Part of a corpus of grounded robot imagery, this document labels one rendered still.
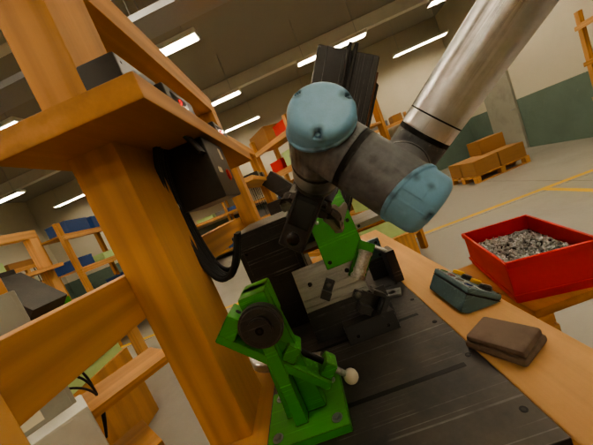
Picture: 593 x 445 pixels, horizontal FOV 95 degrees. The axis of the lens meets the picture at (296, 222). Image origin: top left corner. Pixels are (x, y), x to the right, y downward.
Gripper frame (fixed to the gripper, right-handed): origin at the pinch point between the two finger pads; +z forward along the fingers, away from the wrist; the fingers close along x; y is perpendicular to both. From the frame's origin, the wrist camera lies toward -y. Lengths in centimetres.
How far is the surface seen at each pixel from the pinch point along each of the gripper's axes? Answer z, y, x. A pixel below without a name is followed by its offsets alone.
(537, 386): -11.5, -13.4, -42.1
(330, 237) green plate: 13.8, 2.1, -5.2
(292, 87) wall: 678, 593, 308
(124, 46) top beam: -2, 27, 68
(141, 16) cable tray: 116, 150, 225
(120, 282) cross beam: -9.9, -26.5, 25.9
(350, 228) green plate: 13.0, 6.3, -9.3
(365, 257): 10.7, -0.1, -15.3
